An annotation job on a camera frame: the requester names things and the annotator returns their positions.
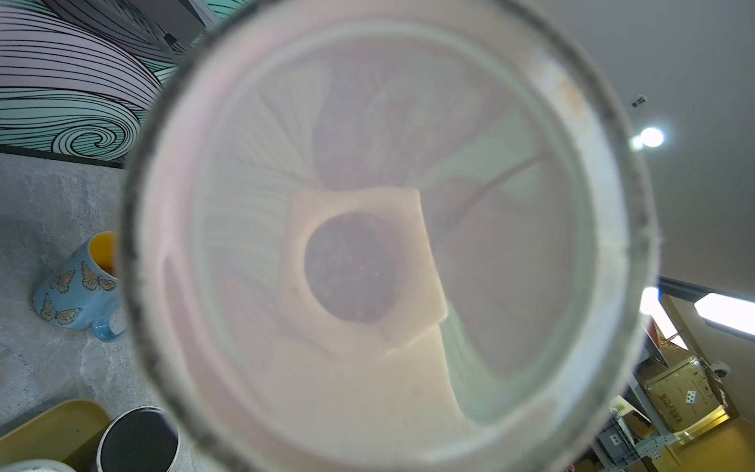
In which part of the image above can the pink ceramic mug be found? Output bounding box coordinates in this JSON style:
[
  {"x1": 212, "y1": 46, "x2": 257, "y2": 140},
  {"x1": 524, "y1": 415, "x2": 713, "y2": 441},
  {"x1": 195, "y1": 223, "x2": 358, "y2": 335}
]
[{"x1": 119, "y1": 1, "x2": 660, "y2": 471}]

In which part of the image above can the cardboard box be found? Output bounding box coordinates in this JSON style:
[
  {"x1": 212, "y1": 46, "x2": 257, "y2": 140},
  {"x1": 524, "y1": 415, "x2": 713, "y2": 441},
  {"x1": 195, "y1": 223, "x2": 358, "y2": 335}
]
[{"x1": 637, "y1": 355, "x2": 727, "y2": 433}]

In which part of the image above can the white ribbed-base mug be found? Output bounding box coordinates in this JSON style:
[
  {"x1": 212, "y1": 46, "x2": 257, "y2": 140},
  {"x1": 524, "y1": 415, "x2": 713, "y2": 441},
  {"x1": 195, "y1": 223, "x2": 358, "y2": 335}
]
[{"x1": 0, "y1": 459, "x2": 76, "y2": 472}]

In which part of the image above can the yellow plastic tray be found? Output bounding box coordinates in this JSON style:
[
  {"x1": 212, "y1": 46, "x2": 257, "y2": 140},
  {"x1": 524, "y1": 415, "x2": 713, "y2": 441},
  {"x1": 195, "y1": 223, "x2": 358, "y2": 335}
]
[{"x1": 1, "y1": 399, "x2": 112, "y2": 471}]

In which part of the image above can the black ceramic mug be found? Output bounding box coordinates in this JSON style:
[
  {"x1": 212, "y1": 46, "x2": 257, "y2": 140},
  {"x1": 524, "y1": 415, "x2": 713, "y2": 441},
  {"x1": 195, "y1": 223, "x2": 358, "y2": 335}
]
[{"x1": 90, "y1": 406, "x2": 180, "y2": 472}]

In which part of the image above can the blue butterfly mug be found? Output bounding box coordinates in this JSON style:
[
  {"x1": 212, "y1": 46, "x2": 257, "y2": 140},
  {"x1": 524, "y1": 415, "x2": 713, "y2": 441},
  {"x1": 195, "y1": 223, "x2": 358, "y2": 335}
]
[{"x1": 33, "y1": 231, "x2": 127, "y2": 342}]

